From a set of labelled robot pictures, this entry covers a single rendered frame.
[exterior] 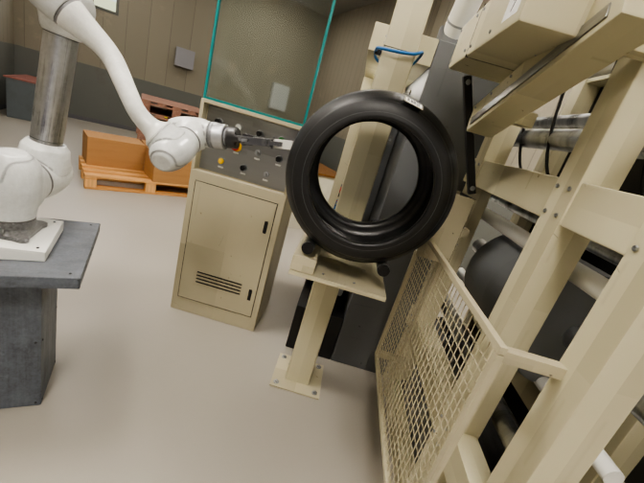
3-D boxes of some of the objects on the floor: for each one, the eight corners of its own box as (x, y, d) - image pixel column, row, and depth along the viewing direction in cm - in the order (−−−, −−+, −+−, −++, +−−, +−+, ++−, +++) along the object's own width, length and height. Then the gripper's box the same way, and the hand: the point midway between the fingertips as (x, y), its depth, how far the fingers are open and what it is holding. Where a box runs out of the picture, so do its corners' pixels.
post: (287, 364, 198) (459, -216, 118) (310, 371, 198) (496, -204, 118) (284, 379, 186) (471, -256, 106) (307, 387, 185) (513, -243, 106)
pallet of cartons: (183, 178, 510) (188, 147, 494) (206, 198, 448) (212, 163, 433) (75, 167, 424) (77, 127, 408) (84, 190, 362) (86, 145, 347)
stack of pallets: (202, 179, 535) (212, 116, 505) (131, 167, 490) (138, 97, 460) (194, 161, 646) (201, 108, 615) (136, 149, 601) (141, 92, 570)
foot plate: (280, 354, 205) (281, 351, 204) (323, 366, 204) (324, 363, 204) (268, 385, 179) (269, 381, 178) (318, 400, 179) (319, 397, 178)
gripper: (220, 126, 115) (290, 134, 113) (234, 126, 127) (297, 134, 126) (219, 149, 117) (288, 157, 116) (233, 147, 129) (295, 155, 128)
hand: (283, 144), depth 121 cm, fingers closed
